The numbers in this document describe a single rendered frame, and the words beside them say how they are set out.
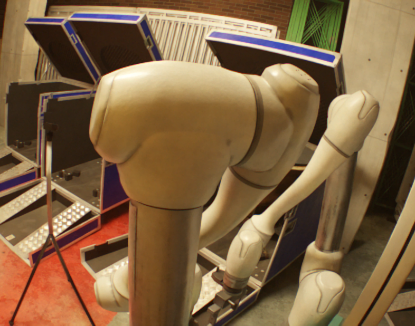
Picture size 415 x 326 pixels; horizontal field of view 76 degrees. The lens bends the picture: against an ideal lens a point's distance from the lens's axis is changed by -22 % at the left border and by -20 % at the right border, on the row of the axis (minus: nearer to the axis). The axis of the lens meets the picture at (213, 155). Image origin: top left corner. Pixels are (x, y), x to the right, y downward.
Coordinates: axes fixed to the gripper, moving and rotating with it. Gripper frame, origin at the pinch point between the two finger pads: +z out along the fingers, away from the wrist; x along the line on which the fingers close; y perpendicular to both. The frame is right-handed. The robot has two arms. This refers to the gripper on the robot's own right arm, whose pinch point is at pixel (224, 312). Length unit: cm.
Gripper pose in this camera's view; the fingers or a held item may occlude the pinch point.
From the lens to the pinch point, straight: 127.4
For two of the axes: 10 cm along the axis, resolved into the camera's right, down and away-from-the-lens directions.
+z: -2.0, 9.3, 3.1
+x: 6.5, -1.0, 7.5
